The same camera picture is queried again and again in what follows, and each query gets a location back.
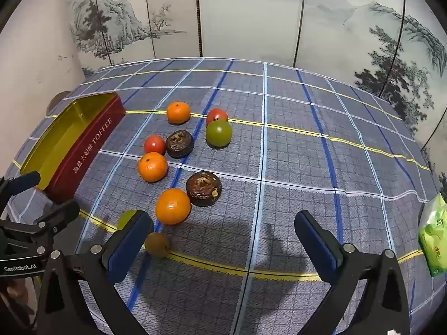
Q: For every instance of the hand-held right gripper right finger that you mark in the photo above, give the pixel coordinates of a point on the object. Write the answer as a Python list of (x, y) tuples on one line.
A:
[(317, 240)]

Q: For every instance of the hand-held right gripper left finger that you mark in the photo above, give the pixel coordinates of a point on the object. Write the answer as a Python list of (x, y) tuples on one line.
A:
[(125, 247)]

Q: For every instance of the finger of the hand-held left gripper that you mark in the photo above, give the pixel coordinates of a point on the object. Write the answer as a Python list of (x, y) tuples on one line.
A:
[(24, 180), (61, 212)]

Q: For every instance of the yellow-green round citrus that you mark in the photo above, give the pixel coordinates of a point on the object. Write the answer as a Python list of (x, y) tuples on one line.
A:
[(124, 218)]

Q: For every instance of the small brown longan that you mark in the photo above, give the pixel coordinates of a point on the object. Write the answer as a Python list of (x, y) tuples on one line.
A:
[(157, 245)]

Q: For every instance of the orange mandarin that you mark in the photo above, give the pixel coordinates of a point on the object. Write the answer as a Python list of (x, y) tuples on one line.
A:
[(173, 206), (178, 112), (152, 166)]

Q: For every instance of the red and gold tin box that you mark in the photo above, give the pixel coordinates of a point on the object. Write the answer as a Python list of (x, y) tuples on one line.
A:
[(87, 136)]

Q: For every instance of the dark brown mangosteen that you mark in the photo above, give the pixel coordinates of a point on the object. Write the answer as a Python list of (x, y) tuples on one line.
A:
[(179, 143), (203, 188)]

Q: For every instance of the red tomato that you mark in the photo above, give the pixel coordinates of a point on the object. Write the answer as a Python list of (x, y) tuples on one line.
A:
[(217, 114), (154, 144)]

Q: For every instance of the green tomato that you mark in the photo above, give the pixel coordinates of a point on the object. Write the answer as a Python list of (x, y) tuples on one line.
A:
[(218, 133)]

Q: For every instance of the blue checked tablecloth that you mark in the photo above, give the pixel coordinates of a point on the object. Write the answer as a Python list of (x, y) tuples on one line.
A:
[(279, 181)]

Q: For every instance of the green plastic packet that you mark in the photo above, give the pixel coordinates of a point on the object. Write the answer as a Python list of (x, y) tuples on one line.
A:
[(434, 240)]

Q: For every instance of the painted folding screen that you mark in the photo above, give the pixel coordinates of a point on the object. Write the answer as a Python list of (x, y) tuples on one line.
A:
[(244, 14)]

